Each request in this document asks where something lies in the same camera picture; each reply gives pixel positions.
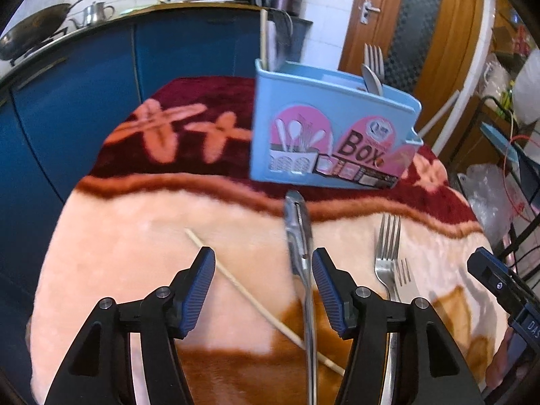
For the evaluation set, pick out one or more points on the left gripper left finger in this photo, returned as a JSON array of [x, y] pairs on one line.
[[97, 368]]

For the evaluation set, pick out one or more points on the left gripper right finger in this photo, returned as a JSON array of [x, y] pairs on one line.
[[430, 369]]

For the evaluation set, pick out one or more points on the blue kitchen cabinets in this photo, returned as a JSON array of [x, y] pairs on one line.
[[58, 106]]

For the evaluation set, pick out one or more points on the fork beside knife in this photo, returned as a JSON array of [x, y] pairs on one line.
[[386, 254]]

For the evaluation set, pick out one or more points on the clear plastic bags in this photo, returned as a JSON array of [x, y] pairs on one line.
[[483, 187]]

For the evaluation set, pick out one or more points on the red and pink blanket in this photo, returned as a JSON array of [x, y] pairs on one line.
[[175, 175]]

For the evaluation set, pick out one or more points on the spoon in box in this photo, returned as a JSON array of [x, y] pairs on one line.
[[371, 81]]

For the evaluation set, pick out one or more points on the light blue chopsticks box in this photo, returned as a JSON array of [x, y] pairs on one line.
[[320, 128]]

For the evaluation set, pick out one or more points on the fork in box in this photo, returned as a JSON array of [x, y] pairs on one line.
[[373, 58]]

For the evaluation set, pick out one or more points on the wooden door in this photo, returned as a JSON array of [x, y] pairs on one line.
[[427, 46]]

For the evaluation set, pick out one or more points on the black wok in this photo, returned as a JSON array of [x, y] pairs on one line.
[[33, 30]]

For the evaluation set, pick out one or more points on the steel kettle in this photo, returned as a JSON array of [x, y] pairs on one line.
[[94, 14]]

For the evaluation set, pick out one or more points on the wooden chopstick centre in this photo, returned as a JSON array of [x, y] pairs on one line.
[[263, 38]]

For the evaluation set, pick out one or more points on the black wire rack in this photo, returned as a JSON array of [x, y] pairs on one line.
[[491, 135]]

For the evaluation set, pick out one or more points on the door handle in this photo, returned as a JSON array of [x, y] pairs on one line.
[[366, 9]]

